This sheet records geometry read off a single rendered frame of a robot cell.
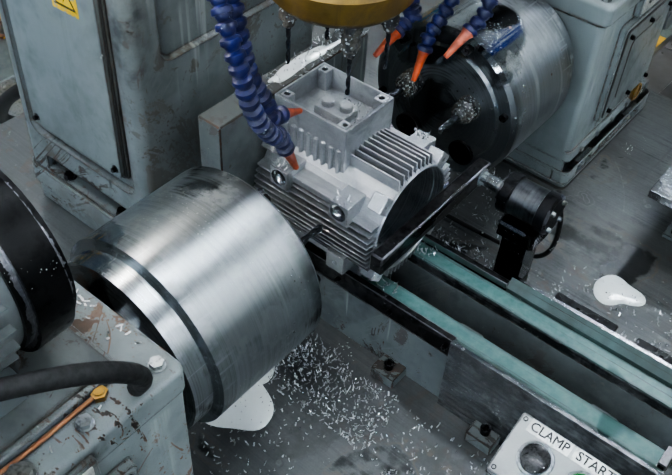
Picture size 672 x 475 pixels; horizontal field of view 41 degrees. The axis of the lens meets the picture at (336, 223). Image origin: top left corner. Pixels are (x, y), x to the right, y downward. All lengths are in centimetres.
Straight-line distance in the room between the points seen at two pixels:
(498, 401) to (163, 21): 64
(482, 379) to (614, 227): 50
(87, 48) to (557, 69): 67
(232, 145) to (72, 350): 40
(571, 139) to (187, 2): 70
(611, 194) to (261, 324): 85
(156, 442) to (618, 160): 109
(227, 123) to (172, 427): 40
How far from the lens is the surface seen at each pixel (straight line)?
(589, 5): 143
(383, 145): 115
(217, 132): 111
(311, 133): 115
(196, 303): 91
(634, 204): 163
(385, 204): 110
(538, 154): 160
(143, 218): 98
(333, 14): 99
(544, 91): 135
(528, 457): 92
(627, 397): 122
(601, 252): 152
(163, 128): 123
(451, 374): 120
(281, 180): 117
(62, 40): 124
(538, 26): 136
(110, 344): 86
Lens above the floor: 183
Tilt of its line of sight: 44 degrees down
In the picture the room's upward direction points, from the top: 4 degrees clockwise
